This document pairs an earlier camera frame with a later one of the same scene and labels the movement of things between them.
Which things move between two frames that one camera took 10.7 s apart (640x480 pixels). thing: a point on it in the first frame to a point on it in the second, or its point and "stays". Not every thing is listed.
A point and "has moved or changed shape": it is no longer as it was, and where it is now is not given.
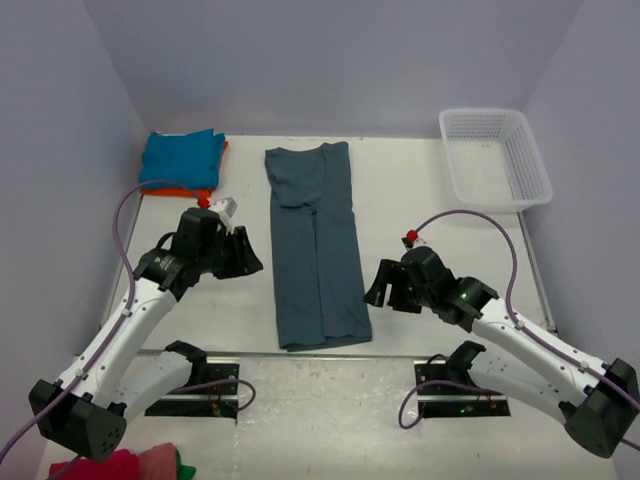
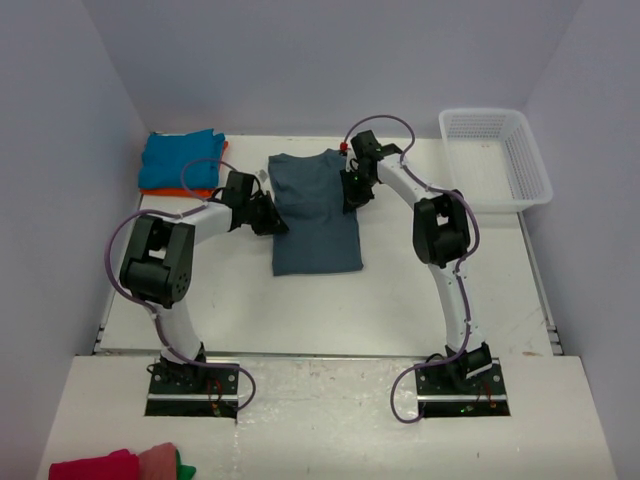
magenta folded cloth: [122, 465] stays
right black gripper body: [405, 296] to [359, 188]
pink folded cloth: [158, 463] stays
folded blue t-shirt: [187, 161] stays
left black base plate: [213, 392] stays
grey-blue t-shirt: [321, 290] has moved or changed shape
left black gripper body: [217, 257] to [259, 213]
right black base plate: [441, 395] stays
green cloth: [183, 472] stays
